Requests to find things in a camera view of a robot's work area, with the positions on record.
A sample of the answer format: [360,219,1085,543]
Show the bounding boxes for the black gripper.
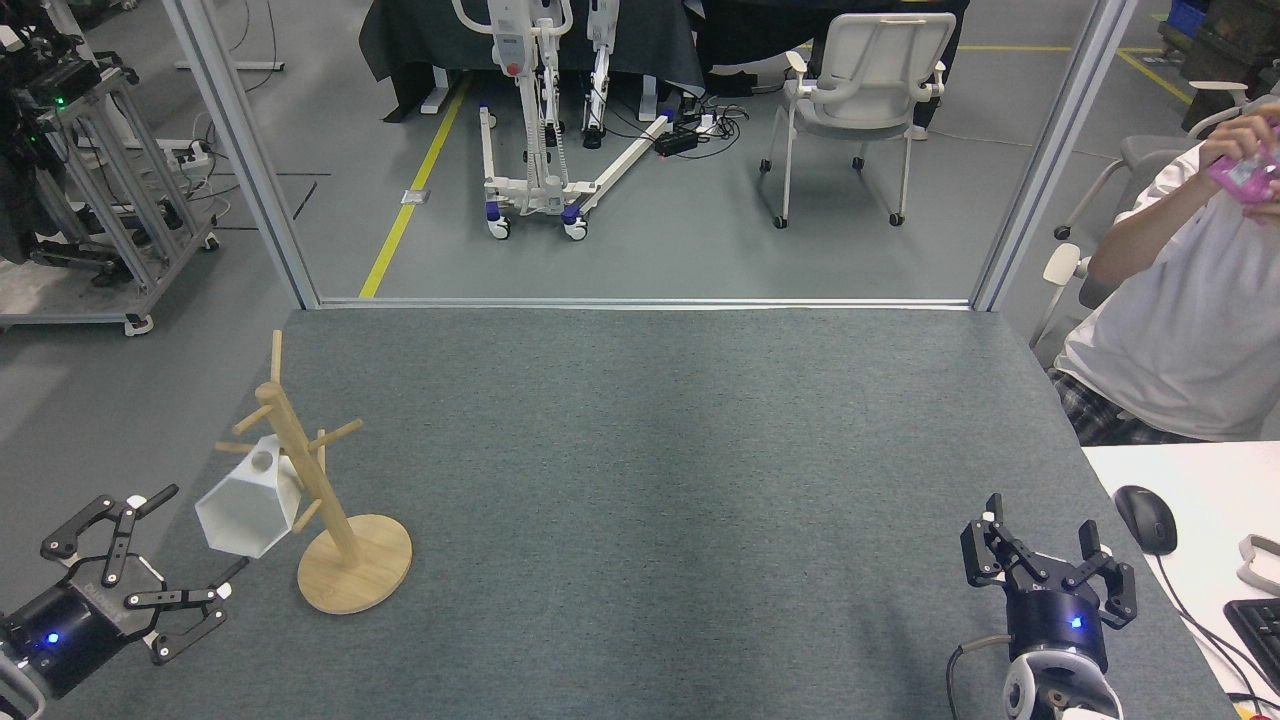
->
[0,485,251,699]
[960,494,1138,671]

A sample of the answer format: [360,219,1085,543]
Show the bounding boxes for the white faceted cup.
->
[195,435,303,559]

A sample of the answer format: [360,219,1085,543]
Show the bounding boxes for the wooden cup rack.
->
[215,330,413,615]

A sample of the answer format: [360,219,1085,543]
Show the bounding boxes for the person's right hand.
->
[1198,105,1280,176]

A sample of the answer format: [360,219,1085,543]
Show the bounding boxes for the white stand on wheels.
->
[450,0,681,241]

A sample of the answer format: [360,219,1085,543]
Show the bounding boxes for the silver frame post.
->
[970,0,1139,313]
[160,0,321,311]

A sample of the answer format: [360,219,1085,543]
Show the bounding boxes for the black computer mouse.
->
[1113,485,1179,557]

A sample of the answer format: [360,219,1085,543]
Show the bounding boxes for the white power strip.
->
[150,138,216,169]

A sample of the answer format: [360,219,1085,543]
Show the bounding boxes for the person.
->
[910,0,971,141]
[1045,95,1280,446]

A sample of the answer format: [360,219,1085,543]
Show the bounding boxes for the black keyboard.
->
[1224,598,1280,691]

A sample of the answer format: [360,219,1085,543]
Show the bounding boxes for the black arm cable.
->
[945,635,1011,720]

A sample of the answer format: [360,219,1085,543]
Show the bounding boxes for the white office chair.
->
[757,12,958,229]

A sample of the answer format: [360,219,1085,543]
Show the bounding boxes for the white curved plastic object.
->
[1232,536,1280,597]

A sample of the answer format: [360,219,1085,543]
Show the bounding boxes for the pink snack bag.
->
[1205,125,1280,206]

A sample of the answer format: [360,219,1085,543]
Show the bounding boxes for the black mouse cable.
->
[1150,555,1280,706]

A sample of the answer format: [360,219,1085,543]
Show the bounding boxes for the white desk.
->
[1083,440,1280,720]

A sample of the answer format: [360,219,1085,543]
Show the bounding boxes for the black cloth covered table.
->
[358,0,706,123]
[695,0,831,98]

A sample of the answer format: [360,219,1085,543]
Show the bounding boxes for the dark stacked crates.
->
[1180,0,1280,96]

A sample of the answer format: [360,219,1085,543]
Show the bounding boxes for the black robot equipment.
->
[0,40,111,266]

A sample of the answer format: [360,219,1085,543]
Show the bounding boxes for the metal frame cart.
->
[0,60,221,336]

